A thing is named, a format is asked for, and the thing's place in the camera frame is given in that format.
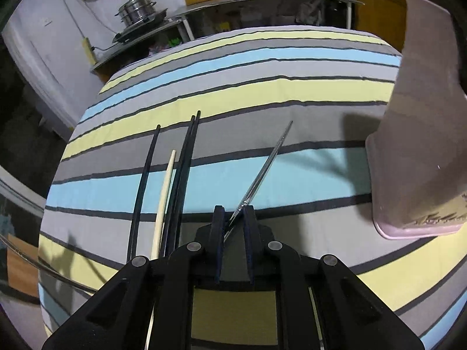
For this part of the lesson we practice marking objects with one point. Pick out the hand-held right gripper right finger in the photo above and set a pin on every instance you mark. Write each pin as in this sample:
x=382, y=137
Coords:
x=249, y=248

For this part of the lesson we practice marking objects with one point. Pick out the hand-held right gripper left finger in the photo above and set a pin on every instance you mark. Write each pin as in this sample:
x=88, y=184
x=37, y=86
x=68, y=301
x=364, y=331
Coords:
x=219, y=248

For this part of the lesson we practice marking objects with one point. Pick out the wooden chopstick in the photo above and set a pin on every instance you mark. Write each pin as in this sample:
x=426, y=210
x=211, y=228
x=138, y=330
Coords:
x=164, y=197

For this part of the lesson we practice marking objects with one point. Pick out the metal chopstick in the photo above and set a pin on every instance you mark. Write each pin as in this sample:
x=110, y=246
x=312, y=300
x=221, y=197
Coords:
x=262, y=167

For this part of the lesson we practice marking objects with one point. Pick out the black chopstick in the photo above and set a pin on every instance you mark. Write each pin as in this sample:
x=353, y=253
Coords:
x=192, y=124
x=142, y=186
x=197, y=120

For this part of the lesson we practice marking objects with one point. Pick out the pink plastic utensil basket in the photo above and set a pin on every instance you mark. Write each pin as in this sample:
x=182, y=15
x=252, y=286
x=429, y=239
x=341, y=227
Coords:
x=419, y=135

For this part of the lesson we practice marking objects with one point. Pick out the low steel side table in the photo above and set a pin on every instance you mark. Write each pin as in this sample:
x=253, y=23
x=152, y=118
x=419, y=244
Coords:
x=120, y=53

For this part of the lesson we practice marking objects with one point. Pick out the black induction cooker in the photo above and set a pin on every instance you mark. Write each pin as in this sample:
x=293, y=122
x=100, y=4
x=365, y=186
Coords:
x=126, y=37

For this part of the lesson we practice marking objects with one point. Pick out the yellowed power strip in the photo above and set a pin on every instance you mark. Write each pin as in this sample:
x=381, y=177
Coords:
x=88, y=51

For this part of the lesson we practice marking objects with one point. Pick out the steel steamer pot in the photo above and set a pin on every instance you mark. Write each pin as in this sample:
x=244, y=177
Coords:
x=137, y=9

